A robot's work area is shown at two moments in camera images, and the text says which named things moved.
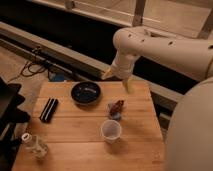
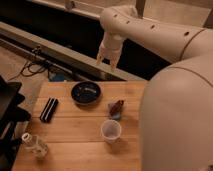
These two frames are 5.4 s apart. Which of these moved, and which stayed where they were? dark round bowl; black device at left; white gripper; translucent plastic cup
Moved: white gripper
Stayed: black device at left; dark round bowl; translucent plastic cup
